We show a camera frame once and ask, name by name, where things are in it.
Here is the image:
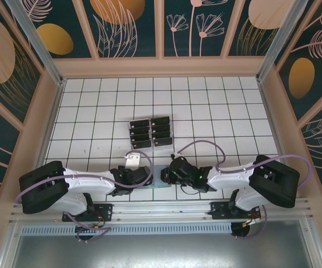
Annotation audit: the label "rack of black cartridges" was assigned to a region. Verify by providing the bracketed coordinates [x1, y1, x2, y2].
[128, 115, 175, 154]

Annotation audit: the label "grey sheet metal panel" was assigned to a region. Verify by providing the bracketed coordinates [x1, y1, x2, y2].
[9, 220, 318, 268]

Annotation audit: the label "thin black cable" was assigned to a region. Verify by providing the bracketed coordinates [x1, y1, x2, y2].
[179, 184, 202, 195]

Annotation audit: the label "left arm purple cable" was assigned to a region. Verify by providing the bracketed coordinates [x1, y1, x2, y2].
[15, 150, 153, 243]

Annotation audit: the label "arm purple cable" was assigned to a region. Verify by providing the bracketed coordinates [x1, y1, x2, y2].
[15, 150, 153, 243]
[176, 139, 315, 241]

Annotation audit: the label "long aluminium rail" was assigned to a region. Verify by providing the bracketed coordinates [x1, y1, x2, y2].
[8, 198, 316, 223]

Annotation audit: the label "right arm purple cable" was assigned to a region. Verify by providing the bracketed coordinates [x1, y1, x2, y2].
[176, 139, 315, 241]

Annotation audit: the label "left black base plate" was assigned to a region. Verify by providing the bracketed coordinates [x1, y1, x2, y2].
[62, 203, 114, 223]

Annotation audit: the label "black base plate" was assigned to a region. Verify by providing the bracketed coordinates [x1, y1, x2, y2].
[210, 201, 262, 221]
[62, 203, 114, 223]

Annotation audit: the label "slotted grey cable duct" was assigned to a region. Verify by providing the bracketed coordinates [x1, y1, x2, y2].
[21, 223, 233, 236]

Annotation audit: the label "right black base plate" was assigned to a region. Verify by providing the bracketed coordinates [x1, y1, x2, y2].
[210, 201, 262, 221]

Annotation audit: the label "red black power wires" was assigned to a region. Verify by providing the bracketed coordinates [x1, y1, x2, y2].
[92, 212, 107, 232]
[243, 213, 262, 227]

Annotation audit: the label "aluminium frame post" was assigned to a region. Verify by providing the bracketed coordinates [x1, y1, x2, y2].
[6, 0, 66, 87]
[255, 0, 319, 82]

